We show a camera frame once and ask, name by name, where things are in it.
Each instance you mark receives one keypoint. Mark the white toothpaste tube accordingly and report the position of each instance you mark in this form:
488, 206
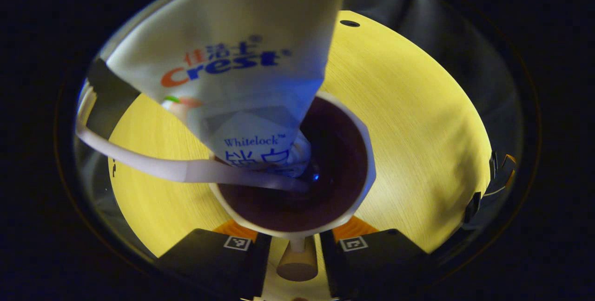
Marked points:
241, 50

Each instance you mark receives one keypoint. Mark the white toothbrush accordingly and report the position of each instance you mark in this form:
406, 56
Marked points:
153, 166

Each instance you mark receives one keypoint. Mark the black desk grommet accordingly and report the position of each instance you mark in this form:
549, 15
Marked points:
349, 23

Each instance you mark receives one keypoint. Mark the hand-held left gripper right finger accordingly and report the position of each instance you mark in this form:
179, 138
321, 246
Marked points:
376, 264

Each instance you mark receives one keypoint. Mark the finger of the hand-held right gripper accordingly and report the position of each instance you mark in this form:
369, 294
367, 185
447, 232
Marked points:
472, 204
493, 164

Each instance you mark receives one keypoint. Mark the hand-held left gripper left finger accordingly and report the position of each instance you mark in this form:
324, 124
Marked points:
218, 264

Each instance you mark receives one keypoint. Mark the beige cup with brown inside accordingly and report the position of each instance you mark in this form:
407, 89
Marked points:
334, 171

